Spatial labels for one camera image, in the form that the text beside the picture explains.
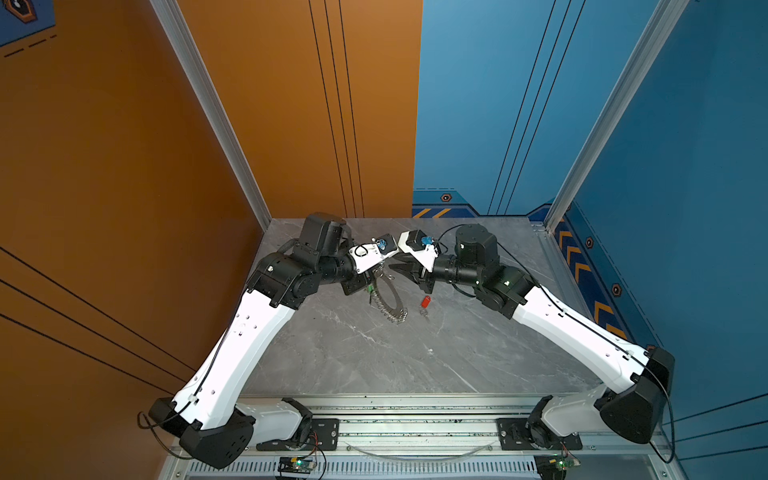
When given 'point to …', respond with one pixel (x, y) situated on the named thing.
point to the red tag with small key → (425, 304)
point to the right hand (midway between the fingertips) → (393, 258)
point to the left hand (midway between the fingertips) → (374, 256)
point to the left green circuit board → (296, 465)
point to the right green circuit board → (565, 462)
